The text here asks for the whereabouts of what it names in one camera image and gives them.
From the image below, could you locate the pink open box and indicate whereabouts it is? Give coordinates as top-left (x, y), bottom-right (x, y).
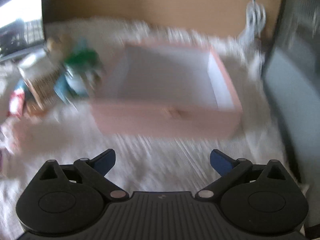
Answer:
top-left (91, 43), bottom-right (242, 139)

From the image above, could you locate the white textured cloth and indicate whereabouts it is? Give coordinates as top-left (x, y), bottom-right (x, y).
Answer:
top-left (1, 18), bottom-right (287, 239)

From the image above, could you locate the red wipes pack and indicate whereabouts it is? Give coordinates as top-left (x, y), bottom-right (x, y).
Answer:
top-left (7, 88), bottom-right (25, 118)

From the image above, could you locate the green lid glass jar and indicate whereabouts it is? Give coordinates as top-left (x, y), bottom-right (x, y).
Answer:
top-left (63, 49), bottom-right (105, 97)

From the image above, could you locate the white power cable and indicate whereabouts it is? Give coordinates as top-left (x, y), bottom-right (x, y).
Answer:
top-left (237, 0), bottom-right (267, 46)

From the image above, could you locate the blue tissue pack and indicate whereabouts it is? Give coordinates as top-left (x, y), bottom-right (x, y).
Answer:
top-left (54, 74), bottom-right (74, 104)

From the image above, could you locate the beige lid glass jar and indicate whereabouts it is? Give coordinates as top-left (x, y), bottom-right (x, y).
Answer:
top-left (18, 50), bottom-right (62, 110)

